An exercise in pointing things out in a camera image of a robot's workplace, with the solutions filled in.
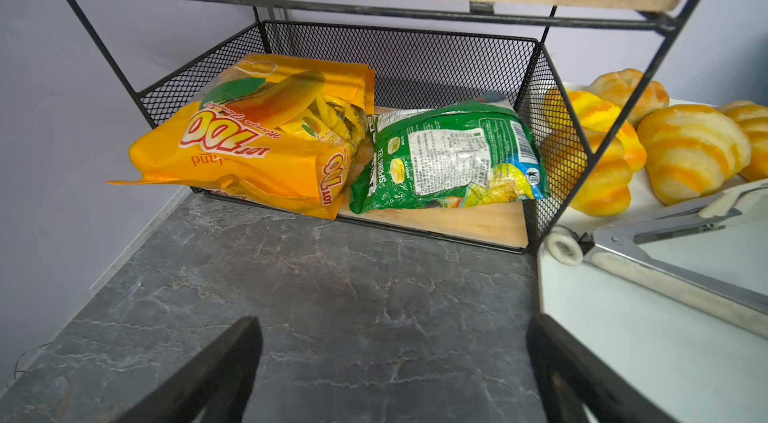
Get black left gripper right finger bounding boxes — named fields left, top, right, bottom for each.
left=526, top=313, right=674, bottom=422

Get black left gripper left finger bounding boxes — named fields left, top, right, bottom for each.
left=116, top=316, right=263, bottom=422

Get metal tongs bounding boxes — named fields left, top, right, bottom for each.
left=543, top=180, right=767, bottom=332

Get striped croissant bread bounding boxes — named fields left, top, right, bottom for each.
left=544, top=88, right=647, bottom=173
left=637, top=104, right=751, bottom=206
left=540, top=131, right=633, bottom=217

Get green snack packet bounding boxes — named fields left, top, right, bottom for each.
left=349, top=101, right=551, bottom=214

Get orange snack packet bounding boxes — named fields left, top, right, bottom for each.
left=129, top=54, right=375, bottom=220

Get round bread roll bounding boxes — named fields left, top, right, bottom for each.
left=587, top=68, right=670, bottom=127

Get black wire shelf rack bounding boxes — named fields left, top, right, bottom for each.
left=29, top=0, right=736, bottom=256

